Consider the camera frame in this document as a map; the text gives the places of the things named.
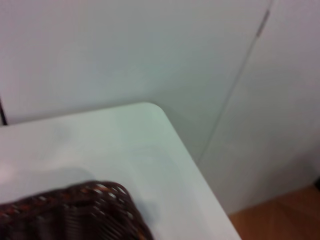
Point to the dark brown woven basket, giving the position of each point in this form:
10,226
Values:
75,215

